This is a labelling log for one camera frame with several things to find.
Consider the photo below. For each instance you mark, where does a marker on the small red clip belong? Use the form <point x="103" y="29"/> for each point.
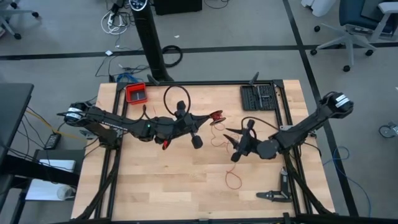
<point x="165" y="144"/>

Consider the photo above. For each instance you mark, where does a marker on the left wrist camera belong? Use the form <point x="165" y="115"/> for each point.
<point x="182" y="124"/>

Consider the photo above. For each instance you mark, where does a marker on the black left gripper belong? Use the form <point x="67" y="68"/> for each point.
<point x="188" y="124"/>

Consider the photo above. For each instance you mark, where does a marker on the black power adapter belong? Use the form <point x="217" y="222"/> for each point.
<point x="53" y="141"/>

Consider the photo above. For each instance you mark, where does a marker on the small white adapter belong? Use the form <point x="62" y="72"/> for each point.
<point x="109" y="53"/>

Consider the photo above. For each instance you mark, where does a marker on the grey office chair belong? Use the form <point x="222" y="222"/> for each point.
<point x="18" y="12"/>

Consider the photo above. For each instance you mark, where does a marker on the red plastic bin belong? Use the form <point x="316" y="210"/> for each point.
<point x="136" y="95"/>

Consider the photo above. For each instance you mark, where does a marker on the white box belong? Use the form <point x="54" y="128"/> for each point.
<point x="56" y="165"/>

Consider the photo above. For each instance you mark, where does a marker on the black aluminium table frame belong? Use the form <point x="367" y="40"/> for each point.
<point x="202" y="83"/>

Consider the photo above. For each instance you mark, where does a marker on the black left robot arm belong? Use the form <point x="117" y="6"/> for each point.
<point x="102" y="119"/>

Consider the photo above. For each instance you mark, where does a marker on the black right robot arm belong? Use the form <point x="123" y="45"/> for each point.
<point x="304" y="124"/>

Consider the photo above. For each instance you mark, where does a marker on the blue and white office chair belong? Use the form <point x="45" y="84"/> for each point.
<point x="357" y="12"/>

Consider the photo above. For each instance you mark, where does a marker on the black clamp tool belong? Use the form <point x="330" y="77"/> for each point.
<point x="283" y="183"/>

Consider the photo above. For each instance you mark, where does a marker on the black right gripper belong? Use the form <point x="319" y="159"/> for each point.
<point x="248" y="144"/>

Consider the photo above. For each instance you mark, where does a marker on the black desk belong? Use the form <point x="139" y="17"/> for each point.
<point x="12" y="109"/>

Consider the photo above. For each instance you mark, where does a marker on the black screwdriver bit case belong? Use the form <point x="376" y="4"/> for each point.
<point x="258" y="98"/>

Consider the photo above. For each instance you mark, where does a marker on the black cabinet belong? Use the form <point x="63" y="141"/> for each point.
<point x="177" y="6"/>

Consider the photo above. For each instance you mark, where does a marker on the white plastic object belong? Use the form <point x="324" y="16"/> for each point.
<point x="320" y="7"/>

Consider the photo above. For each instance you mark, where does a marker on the clear plastic cup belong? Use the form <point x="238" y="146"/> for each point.
<point x="65" y="193"/>

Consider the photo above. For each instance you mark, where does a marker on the black side table frame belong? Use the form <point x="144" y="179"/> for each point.
<point x="37" y="171"/>

